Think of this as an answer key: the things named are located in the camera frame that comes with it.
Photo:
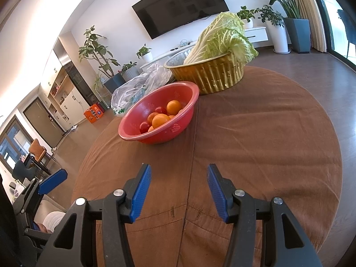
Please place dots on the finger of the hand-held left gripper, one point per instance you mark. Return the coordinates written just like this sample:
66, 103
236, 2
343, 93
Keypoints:
37, 233
52, 180

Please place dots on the orange chair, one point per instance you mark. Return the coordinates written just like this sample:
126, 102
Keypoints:
37, 148

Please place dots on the red plastic colander bowl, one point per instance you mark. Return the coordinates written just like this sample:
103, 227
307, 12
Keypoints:
178, 128

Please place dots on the white television cabinet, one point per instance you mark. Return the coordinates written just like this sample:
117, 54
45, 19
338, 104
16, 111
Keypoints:
257, 34

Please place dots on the wooden wall cabinet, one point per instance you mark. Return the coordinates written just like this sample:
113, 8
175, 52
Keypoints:
69, 89

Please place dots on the small plant white pot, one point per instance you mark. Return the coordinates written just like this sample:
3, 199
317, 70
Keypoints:
249, 23
147, 57

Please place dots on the person's left forearm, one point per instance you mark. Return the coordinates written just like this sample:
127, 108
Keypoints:
54, 219

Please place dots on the small red tomato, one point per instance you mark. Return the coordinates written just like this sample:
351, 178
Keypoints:
144, 127
160, 110

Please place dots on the tall plant blue-grey pot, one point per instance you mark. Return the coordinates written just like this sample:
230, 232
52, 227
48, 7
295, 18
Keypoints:
115, 83

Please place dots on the orange box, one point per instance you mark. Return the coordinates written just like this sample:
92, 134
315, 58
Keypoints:
94, 113

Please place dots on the tall plant dark pot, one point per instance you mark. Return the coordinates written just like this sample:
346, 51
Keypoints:
297, 34

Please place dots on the napa cabbage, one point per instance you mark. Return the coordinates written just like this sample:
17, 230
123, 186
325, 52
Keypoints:
222, 39

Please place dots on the black wall television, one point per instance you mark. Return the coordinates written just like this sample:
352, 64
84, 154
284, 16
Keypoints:
180, 2

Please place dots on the reddish orange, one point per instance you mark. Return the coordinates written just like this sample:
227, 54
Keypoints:
152, 116

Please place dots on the clear plastic bag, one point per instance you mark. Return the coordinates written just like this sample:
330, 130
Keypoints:
139, 83

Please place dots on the gold ribbed basin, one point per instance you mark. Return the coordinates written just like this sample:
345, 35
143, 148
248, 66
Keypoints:
217, 75

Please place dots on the striped beige curtain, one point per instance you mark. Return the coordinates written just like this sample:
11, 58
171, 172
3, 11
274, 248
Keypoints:
311, 14

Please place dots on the brown door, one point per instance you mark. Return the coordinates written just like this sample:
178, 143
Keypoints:
43, 122

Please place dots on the plant in white ribbed pot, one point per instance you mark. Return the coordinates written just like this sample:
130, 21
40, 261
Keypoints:
130, 73

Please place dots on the brown tablecloth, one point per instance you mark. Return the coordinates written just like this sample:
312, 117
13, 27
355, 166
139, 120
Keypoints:
250, 130

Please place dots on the leafy plant tall white pot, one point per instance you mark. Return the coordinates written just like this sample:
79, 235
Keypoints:
278, 37

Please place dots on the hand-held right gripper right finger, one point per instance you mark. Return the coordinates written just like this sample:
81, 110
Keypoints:
218, 194

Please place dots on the dark outdoor chair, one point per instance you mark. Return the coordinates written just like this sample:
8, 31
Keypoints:
346, 19

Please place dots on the dark indoor chair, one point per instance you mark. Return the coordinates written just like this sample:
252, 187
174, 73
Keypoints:
23, 169

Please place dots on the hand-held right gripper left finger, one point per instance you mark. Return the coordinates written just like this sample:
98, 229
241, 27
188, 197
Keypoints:
140, 194

